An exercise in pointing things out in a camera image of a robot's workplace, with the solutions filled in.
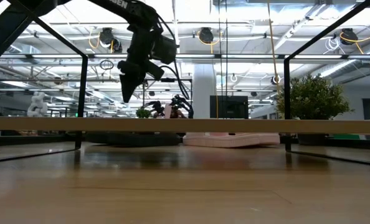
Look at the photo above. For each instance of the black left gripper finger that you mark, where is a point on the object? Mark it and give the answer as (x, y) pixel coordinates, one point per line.
(130, 87)

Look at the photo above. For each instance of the black slide sandal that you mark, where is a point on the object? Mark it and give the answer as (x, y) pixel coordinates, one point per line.
(110, 140)
(157, 140)

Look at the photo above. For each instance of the pink slide sandal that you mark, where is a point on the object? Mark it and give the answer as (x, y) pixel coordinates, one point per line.
(269, 139)
(216, 141)

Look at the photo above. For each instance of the black background robot arm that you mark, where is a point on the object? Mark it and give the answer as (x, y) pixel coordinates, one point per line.
(185, 107)

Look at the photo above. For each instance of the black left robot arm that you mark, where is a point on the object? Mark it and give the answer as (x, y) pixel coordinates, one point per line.
(122, 7)

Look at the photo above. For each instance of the small green plant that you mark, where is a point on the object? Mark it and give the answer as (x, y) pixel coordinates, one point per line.
(143, 113)

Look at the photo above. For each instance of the white robot figure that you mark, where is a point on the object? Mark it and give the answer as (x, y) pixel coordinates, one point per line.
(38, 105)

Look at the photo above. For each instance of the black computer case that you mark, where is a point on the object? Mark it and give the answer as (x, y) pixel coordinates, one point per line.
(229, 107)

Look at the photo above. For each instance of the green potted plant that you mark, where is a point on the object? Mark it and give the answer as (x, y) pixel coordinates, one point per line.
(312, 96)

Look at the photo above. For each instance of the wooden shelf with black frame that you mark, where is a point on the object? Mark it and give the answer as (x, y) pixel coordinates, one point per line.
(185, 125)

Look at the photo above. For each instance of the black aluminium table frame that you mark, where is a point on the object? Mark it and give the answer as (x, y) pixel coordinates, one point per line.
(32, 140)

